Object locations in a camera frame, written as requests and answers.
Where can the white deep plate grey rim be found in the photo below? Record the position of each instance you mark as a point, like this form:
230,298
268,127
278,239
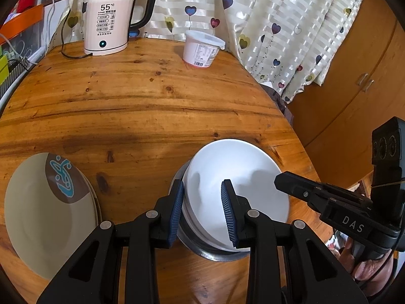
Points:
189,220

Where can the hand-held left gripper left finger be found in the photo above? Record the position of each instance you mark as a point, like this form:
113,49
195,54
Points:
175,215

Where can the white bowl with grey stripe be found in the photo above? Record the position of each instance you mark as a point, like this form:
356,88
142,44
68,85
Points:
205,244

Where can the heart print curtain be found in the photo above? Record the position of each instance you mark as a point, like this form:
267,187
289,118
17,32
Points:
269,6

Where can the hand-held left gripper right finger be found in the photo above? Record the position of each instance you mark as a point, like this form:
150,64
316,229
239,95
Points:
228,218

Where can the striped box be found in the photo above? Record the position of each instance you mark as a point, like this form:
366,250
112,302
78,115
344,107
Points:
15,76

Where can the white electric kettle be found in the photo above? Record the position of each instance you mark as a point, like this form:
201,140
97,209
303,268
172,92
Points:
107,22

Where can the white plastic tub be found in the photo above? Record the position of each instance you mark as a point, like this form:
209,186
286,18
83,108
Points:
199,50

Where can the orange lidded box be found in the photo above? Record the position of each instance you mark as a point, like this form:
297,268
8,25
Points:
28,17

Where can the lime green box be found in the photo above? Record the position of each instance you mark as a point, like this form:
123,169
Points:
3,69

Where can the wooden cabinet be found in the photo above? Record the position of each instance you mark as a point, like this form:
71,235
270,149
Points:
348,110

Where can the stainless steel bowl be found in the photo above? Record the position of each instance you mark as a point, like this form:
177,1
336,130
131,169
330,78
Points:
215,256

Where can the person's right hand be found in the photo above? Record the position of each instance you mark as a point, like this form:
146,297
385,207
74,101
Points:
367,269

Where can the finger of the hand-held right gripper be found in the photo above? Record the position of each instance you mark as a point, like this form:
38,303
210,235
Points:
297,185

